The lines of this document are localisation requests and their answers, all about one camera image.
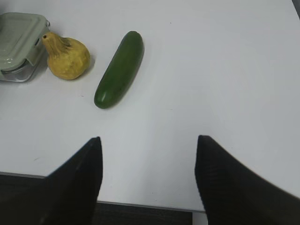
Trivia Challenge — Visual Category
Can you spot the green lid glass container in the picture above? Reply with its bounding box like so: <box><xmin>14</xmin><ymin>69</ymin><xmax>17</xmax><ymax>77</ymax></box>
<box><xmin>0</xmin><ymin>12</ymin><xmax>50</xmax><ymax>83</ymax></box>

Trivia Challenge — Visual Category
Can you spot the yellow pear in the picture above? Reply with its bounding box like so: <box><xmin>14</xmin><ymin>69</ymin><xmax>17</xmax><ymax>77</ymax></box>
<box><xmin>42</xmin><ymin>32</ymin><xmax>90</xmax><ymax>80</ymax></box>

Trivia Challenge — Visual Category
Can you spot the green cucumber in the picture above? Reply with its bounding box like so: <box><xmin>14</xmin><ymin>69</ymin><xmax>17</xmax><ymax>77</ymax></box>
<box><xmin>94</xmin><ymin>31</ymin><xmax>144</xmax><ymax>109</ymax></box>

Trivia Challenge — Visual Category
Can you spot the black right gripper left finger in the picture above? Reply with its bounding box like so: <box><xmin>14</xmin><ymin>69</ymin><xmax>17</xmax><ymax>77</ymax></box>
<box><xmin>0</xmin><ymin>137</ymin><xmax>103</xmax><ymax>225</ymax></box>

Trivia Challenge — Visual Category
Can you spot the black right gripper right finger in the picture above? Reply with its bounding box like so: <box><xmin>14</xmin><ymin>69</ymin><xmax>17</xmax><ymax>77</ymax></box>
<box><xmin>195</xmin><ymin>135</ymin><xmax>300</xmax><ymax>225</ymax></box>

